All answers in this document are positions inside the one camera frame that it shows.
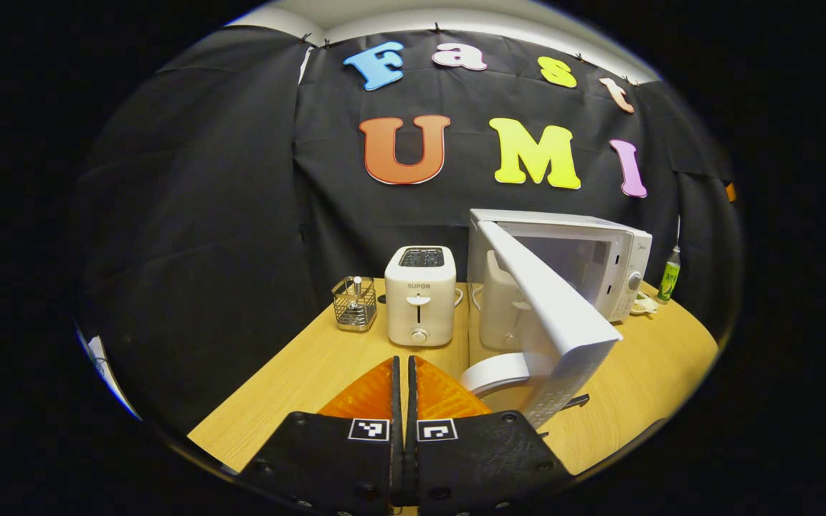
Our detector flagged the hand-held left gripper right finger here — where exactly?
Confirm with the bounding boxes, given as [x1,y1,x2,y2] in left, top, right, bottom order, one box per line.
[406,356,575,513]

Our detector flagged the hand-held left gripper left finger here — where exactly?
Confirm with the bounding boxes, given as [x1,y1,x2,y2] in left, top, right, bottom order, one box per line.
[237,356,405,513]

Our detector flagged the white microwave oven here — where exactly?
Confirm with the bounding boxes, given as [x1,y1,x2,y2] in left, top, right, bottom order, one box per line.
[460,208,654,431]

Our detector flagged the white toaster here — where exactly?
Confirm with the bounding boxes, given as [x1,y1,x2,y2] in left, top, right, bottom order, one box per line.
[384,246,464,348]

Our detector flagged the white panel with blue edge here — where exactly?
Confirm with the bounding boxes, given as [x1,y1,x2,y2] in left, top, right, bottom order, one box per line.
[76,326,143,421]

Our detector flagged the green label bottle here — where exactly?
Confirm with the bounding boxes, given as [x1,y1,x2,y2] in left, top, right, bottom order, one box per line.
[658,245,681,303]

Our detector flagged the metal wire basket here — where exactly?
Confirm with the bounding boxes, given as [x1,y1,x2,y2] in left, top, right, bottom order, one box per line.
[332,276,378,332]

